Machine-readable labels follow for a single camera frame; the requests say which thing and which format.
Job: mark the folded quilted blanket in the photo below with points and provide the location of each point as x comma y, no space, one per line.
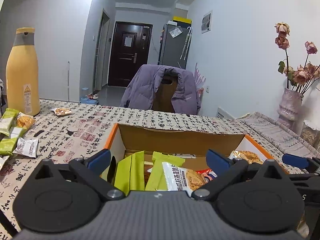
279,135

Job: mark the green white snack pile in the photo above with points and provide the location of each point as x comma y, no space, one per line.
14,125

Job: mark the glass jar of grains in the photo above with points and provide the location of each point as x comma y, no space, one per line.
311,134

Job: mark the dark entrance door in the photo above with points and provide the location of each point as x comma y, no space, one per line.
130,50

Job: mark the golden biscuit snack packet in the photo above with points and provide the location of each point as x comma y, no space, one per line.
249,156

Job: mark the pink textured vase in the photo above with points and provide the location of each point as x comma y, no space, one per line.
289,108

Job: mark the dried pink roses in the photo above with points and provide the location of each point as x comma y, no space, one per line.
301,58

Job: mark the calligraphy tablecloth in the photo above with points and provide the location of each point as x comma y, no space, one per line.
85,132

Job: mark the small snack by bottle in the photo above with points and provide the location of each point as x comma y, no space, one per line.
61,111

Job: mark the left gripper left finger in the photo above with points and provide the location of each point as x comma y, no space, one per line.
98,173

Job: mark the green snack bar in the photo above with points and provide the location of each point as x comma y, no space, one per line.
130,173
156,180

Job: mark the wooden chair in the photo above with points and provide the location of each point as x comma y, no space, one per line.
164,94

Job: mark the white biscuit snack packet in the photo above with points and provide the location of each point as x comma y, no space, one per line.
181,179

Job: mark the colourful red snack bag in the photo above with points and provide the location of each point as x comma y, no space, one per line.
207,174

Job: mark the purple jacket on chair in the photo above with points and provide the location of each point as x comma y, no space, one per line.
140,92

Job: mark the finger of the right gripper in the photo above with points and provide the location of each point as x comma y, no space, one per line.
295,161

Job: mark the grey refrigerator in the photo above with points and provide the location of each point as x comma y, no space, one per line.
174,44

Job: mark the orange cardboard box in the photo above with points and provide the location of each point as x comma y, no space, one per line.
125,140

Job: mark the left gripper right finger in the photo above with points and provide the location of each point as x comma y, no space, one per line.
228,173

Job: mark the yellow thermos bottle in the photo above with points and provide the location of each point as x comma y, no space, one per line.
22,73

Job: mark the wall electrical panel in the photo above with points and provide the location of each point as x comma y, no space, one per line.
206,22

